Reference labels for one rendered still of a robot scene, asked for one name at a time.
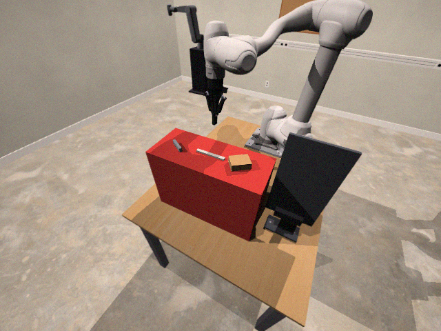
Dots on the small tan cardboard box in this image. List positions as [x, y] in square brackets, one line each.
[240, 162]

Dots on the red tool chest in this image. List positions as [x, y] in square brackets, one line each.
[199, 180]

